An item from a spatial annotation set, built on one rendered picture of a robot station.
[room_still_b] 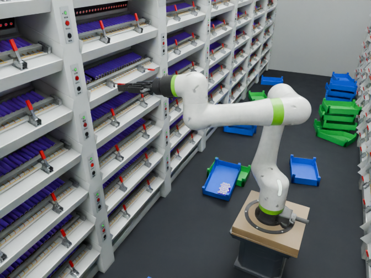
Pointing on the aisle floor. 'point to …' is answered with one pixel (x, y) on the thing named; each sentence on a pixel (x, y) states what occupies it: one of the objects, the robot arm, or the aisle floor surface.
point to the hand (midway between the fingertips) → (125, 87)
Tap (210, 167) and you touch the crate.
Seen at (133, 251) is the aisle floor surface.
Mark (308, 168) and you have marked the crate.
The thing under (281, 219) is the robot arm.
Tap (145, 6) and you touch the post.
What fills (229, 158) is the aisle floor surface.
